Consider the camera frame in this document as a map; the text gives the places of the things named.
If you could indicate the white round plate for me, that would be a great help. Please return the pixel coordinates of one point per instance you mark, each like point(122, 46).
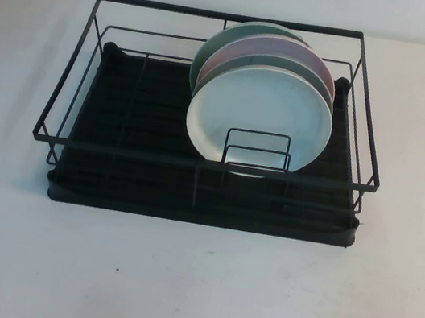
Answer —
point(263, 102)

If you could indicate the green round plate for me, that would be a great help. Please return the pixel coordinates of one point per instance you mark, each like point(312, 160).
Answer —
point(225, 34)

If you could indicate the grey-blue round plate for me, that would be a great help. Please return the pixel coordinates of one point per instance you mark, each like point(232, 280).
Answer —
point(261, 61)

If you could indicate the pink round plate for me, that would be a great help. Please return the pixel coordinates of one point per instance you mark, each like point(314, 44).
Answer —
point(264, 45)

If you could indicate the black plastic drip tray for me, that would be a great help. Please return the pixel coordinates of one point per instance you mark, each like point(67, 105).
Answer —
point(127, 202)

